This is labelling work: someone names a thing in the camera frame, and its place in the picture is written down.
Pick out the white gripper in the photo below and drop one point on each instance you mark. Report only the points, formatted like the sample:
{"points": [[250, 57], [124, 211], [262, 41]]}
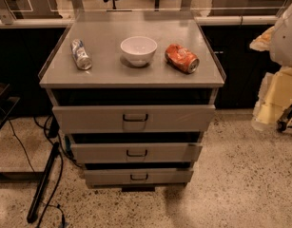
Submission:
{"points": [[285, 38]]}

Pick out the grey bottom drawer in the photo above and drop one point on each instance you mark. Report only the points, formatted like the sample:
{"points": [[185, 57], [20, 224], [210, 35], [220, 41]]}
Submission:
{"points": [[137, 176]]}

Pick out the grey drawer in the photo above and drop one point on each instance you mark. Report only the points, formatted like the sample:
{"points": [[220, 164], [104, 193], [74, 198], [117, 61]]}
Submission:
{"points": [[137, 176], [135, 152], [134, 118]]}

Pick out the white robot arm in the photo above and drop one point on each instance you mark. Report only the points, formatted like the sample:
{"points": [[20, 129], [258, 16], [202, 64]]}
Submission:
{"points": [[275, 94]]}

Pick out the grey middle drawer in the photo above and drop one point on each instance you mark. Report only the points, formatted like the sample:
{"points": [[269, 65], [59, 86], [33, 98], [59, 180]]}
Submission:
{"points": [[135, 152]]}

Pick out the grey drawer cabinet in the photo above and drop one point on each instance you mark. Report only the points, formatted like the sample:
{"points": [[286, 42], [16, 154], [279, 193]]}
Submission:
{"points": [[112, 80]]}

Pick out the grey top drawer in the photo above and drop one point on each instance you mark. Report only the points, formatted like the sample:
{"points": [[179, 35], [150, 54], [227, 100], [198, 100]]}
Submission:
{"points": [[134, 118]]}

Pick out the wheeled cart base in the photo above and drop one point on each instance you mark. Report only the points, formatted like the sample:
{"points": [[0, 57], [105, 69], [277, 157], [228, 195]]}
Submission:
{"points": [[285, 120]]}

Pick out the crushed orange soda can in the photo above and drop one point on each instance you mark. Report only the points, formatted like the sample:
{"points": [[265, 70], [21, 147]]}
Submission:
{"points": [[182, 58]]}

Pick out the white ceramic bowl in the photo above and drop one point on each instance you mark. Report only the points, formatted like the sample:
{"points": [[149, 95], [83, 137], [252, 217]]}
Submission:
{"points": [[138, 50]]}

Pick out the black power strip bar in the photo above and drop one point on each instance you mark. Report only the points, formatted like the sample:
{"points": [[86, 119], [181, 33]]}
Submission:
{"points": [[41, 187]]}

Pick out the dark side table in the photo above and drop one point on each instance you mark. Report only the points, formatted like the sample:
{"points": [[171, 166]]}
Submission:
{"points": [[7, 103]]}

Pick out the white window ledge rail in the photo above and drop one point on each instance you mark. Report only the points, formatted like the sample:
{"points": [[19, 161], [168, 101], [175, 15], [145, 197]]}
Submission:
{"points": [[202, 21]]}

